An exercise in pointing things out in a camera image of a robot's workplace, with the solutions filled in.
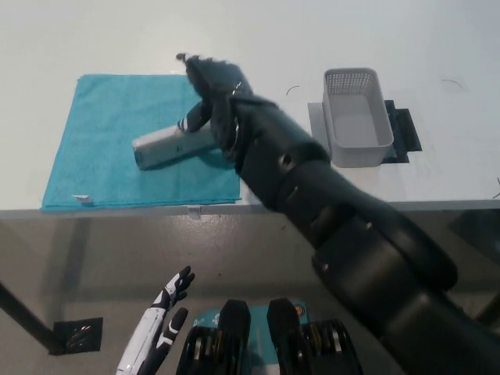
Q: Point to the white and black left hand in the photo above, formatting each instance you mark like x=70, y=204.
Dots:
x=148, y=336

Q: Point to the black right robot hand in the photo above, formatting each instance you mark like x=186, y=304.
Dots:
x=218, y=82

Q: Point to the white rectangular box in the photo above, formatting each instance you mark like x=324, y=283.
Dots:
x=164, y=150

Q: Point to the small grey perforated container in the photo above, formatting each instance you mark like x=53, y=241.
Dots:
x=359, y=125

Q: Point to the black table foot plate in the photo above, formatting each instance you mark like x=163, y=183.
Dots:
x=80, y=336

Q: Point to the teal microfibre cloth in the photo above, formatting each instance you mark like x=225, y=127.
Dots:
x=97, y=117

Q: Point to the small white barcode sticker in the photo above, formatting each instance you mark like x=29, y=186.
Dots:
x=194, y=211

